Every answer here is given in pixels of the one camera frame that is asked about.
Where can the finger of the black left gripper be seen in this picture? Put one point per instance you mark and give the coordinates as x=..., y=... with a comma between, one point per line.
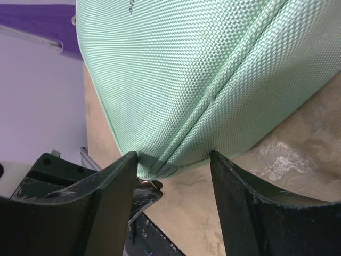
x=145, y=194

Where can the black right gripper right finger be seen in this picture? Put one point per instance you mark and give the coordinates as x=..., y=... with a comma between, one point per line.
x=259, y=218

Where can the purple metronome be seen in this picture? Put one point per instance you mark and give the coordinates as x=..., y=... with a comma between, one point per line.
x=52, y=25

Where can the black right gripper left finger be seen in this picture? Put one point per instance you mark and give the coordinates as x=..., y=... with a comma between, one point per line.
x=95, y=224

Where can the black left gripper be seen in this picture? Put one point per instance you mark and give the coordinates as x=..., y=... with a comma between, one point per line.
x=51, y=177

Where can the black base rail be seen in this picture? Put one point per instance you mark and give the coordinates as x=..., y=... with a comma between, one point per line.
x=144, y=238

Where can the mint green medicine case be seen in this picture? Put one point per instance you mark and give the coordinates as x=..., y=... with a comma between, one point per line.
x=179, y=79

